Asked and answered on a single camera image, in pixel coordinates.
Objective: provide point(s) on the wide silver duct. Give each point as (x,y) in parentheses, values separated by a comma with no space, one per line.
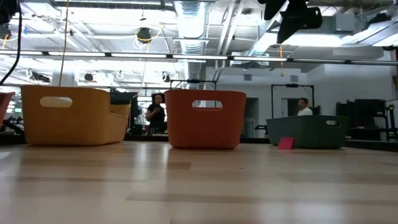
(191,31)

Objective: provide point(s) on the yellow plastic bin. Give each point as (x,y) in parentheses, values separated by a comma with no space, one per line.
(74,124)

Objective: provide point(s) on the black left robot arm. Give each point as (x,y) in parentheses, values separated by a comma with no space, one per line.
(7,11)

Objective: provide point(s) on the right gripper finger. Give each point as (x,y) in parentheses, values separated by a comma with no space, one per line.
(295,23)
(273,6)

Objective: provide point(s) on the black overhead camera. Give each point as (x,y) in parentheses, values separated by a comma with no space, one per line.
(144,35)

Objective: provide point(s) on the teal plastic bin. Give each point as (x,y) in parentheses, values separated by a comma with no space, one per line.
(308,133)

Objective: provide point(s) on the black equipment rack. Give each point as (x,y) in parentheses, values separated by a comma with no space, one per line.
(363,112)

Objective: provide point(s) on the slim silver duct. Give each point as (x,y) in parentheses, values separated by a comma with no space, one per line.
(264,40)

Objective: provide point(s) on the long light bar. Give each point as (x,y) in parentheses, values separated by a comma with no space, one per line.
(199,57)

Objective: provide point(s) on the person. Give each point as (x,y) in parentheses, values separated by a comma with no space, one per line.
(156,113)
(304,109)

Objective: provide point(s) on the red sloped block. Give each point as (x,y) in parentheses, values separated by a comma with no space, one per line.
(286,143)

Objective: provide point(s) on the low orange plastic bin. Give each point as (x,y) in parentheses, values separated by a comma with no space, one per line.
(4,104)

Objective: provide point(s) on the tall orange plastic bin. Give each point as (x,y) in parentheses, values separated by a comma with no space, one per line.
(205,127)

